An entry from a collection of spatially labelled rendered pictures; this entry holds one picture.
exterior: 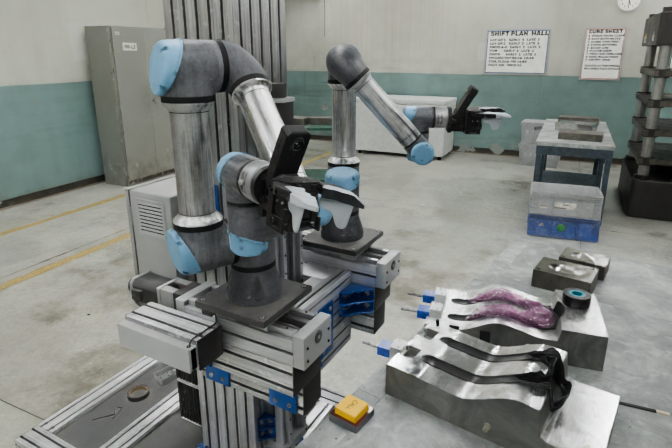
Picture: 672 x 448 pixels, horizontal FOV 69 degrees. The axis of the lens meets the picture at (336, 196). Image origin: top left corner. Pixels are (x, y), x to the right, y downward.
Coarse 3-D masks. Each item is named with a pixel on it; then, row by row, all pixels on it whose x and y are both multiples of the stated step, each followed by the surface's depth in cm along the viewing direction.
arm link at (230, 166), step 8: (232, 152) 95; (224, 160) 93; (232, 160) 91; (240, 160) 89; (248, 160) 88; (224, 168) 91; (232, 168) 89; (240, 168) 87; (224, 176) 91; (232, 176) 88; (224, 184) 92; (232, 184) 89; (232, 192) 90; (240, 192) 87; (232, 200) 91; (240, 200) 90; (248, 200) 90
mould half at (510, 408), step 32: (448, 352) 132; (512, 352) 129; (416, 384) 122; (448, 384) 119; (480, 384) 118; (512, 384) 113; (576, 384) 123; (448, 416) 118; (480, 416) 113; (512, 416) 108; (544, 416) 108; (576, 416) 112; (608, 416) 112
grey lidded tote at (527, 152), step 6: (522, 144) 737; (528, 144) 737; (522, 150) 741; (528, 150) 737; (534, 150) 733; (522, 156) 744; (528, 156) 740; (534, 156) 735; (552, 156) 723; (558, 156) 719; (522, 162) 747; (528, 162) 743; (534, 162) 738; (546, 162) 730; (552, 162) 726; (558, 162) 736
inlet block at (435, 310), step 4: (420, 304) 160; (432, 304) 157; (436, 304) 157; (440, 304) 157; (404, 308) 160; (408, 308) 159; (412, 308) 159; (420, 308) 158; (424, 308) 158; (428, 308) 158; (432, 308) 155; (436, 308) 155; (440, 308) 155; (416, 312) 159; (420, 312) 156; (424, 312) 156; (428, 312) 156; (432, 312) 155; (436, 312) 154; (440, 312) 154; (420, 316) 157; (424, 316) 156; (432, 316) 155; (436, 316) 155; (440, 316) 154
